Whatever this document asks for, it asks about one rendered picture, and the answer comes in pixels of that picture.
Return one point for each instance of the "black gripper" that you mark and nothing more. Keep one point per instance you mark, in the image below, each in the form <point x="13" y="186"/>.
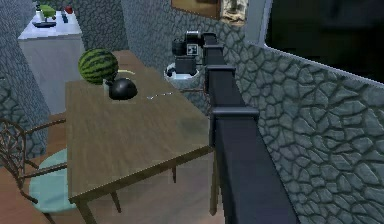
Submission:
<point x="185" y="65"/>

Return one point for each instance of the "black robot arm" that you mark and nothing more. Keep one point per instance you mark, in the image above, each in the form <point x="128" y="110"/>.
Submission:
<point x="240" y="160"/>

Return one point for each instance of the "brown wicker chair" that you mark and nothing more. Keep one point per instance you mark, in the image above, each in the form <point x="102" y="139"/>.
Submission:
<point x="13" y="150"/>

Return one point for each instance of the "thin silver cutlery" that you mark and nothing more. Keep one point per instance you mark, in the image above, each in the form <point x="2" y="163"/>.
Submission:
<point x="160" y="95"/>

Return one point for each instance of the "pale yellow curved strip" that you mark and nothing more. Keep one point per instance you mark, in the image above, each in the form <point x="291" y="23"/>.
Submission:
<point x="126" y="71"/>

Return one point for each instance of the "pale green cup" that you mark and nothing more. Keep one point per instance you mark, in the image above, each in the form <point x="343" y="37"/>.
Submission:
<point x="106" y="87"/>

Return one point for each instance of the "brown wooden table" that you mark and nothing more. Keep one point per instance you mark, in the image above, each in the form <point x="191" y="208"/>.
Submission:
<point x="133" y="133"/>

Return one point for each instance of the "green striped watermelon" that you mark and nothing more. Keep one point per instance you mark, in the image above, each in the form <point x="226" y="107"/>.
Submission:
<point x="97" y="66"/>

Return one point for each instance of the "red round thing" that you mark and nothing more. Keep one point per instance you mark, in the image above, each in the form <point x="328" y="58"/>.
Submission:
<point x="68" y="9"/>

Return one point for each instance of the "blue small bottle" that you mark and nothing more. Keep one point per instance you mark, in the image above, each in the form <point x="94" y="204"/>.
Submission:
<point x="64" y="17"/>

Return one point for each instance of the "white cupboard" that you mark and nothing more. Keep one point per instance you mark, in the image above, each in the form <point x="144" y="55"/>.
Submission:
<point x="53" y="60"/>

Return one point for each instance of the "dark window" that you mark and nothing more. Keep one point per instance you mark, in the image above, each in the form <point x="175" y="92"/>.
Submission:
<point x="326" y="33"/>

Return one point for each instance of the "dark blue plate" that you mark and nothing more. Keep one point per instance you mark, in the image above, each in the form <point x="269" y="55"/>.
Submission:
<point x="44" y="24"/>

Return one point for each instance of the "green house plant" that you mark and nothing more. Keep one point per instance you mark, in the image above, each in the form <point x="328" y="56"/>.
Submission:
<point x="47" y="11"/>

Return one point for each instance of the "teal round seat cushion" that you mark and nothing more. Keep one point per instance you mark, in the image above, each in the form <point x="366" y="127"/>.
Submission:
<point x="50" y="186"/>

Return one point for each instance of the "framed wall picture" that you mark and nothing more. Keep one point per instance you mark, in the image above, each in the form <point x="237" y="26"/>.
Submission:
<point x="206" y="8"/>

